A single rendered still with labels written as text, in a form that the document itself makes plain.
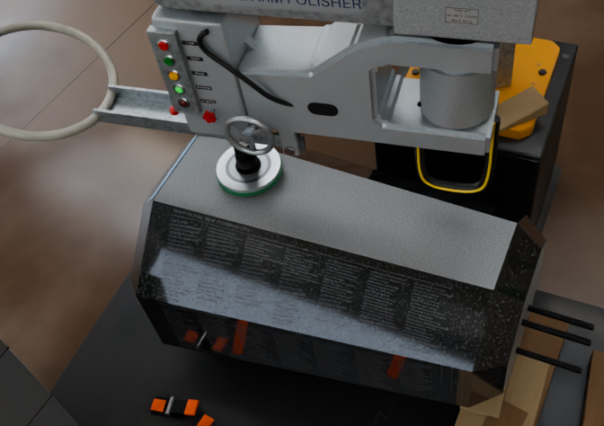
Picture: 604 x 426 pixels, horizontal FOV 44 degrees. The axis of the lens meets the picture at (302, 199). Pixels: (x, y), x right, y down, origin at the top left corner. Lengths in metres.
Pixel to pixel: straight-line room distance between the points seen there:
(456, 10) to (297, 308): 1.09
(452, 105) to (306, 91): 0.37
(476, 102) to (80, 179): 2.43
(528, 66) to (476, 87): 0.99
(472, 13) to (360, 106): 0.43
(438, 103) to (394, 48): 0.20
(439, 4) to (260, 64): 0.55
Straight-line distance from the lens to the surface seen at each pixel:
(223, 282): 2.42
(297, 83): 1.95
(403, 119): 2.00
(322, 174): 2.44
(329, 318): 2.31
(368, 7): 1.73
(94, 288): 3.43
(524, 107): 2.65
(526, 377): 2.76
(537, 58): 2.89
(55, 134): 2.41
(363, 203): 2.35
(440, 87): 1.86
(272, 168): 2.41
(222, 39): 1.92
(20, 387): 2.62
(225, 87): 2.04
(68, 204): 3.79
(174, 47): 1.98
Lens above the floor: 2.66
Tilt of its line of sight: 50 degrees down
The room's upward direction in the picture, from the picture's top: 12 degrees counter-clockwise
